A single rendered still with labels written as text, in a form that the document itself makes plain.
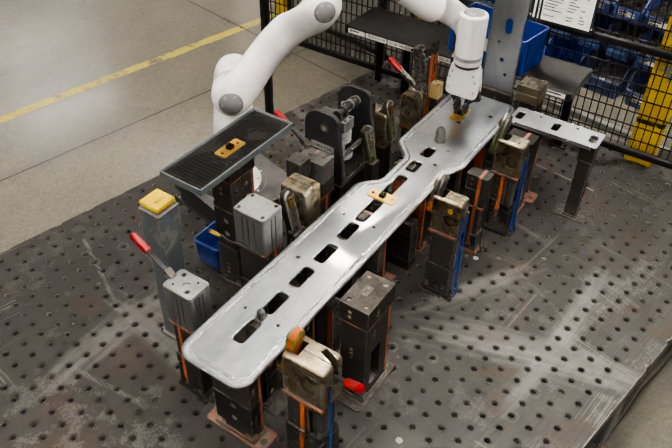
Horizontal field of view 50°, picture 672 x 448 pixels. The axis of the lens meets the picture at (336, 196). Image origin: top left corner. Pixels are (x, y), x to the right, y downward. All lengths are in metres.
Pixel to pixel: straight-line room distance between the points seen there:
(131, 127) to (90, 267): 2.01
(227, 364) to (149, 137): 2.66
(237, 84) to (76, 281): 0.75
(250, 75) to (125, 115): 2.30
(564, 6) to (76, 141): 2.67
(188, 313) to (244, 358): 0.18
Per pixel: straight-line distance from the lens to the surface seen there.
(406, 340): 2.00
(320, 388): 1.48
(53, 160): 4.05
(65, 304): 2.20
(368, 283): 1.67
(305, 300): 1.67
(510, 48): 2.44
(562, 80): 2.57
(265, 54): 2.07
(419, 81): 2.29
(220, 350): 1.59
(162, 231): 1.74
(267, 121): 1.97
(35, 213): 3.71
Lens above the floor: 2.22
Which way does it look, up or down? 38 degrees down
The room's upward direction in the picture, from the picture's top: 1 degrees clockwise
